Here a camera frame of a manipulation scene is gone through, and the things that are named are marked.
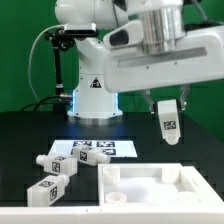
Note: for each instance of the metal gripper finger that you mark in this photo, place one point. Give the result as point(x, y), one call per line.
point(146, 94)
point(185, 89)

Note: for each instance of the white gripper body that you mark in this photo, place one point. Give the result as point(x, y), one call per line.
point(198, 57)

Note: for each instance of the white square tabletop part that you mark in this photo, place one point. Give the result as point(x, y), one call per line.
point(145, 184)

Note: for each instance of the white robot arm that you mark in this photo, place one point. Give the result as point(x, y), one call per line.
point(162, 25)

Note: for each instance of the white sheet with tags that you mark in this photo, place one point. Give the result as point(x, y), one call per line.
point(113, 148)

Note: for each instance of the white L-shaped fence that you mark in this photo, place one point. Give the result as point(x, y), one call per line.
point(210, 210)

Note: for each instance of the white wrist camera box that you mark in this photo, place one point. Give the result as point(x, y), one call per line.
point(127, 35)

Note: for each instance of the black camera on stand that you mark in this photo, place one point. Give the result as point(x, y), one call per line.
point(63, 40)

